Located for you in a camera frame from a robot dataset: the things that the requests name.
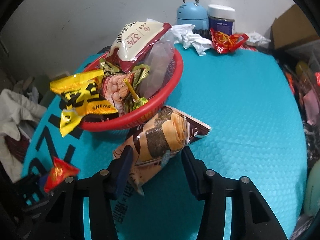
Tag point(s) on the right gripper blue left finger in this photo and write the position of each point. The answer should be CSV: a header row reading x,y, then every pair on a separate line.
x,y
119,170

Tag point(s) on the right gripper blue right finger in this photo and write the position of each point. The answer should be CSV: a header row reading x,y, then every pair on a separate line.
x,y
194,171

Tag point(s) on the seaweed roll snack bag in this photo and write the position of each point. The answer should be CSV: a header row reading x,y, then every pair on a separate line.
x,y
159,140

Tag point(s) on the small red snack packet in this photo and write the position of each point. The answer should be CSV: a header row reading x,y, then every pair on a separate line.
x,y
58,173

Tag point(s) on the yellow lollipop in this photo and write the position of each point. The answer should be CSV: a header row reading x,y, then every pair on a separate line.
x,y
137,101

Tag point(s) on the yellow snack packet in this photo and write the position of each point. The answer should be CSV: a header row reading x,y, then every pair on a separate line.
x,y
81,93

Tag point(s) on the white red triangular snack bag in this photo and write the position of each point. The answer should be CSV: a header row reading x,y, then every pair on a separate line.
x,y
134,41

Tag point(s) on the teal bubble mat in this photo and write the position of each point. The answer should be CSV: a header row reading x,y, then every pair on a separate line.
x,y
256,131

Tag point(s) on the white cloth pile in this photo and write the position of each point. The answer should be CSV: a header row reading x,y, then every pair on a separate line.
x,y
15,109

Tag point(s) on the red noodle snack packet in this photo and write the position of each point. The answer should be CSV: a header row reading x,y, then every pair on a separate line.
x,y
224,43

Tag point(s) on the crumpled white tissue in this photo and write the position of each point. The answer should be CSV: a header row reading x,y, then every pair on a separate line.
x,y
183,34

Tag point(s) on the crumpled clear wrapper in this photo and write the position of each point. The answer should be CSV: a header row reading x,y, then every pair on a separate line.
x,y
257,40

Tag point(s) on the white-lidded purple jar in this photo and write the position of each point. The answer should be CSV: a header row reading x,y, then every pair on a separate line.
x,y
221,18

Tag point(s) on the blue deer-shaped humidifier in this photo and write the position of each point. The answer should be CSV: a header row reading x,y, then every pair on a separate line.
x,y
192,13

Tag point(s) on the brown cardboard box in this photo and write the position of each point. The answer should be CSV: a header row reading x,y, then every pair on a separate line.
x,y
292,29

